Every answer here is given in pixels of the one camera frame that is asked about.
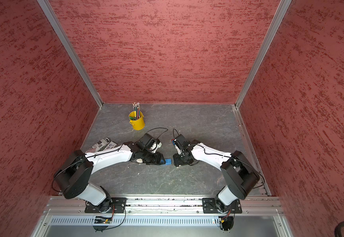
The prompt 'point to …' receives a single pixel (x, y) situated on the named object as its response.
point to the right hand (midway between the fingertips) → (179, 165)
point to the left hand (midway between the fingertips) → (160, 165)
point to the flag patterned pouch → (104, 144)
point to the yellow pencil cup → (136, 119)
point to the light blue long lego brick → (168, 161)
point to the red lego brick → (173, 141)
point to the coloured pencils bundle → (136, 107)
